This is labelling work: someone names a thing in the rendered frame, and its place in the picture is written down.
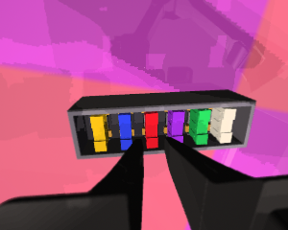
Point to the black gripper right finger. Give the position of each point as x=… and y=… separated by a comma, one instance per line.
x=217, y=197

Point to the purple fuse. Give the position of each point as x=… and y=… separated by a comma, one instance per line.
x=175, y=124

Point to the blue fuse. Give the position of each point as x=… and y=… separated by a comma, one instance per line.
x=125, y=130

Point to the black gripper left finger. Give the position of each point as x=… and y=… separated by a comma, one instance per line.
x=114, y=203

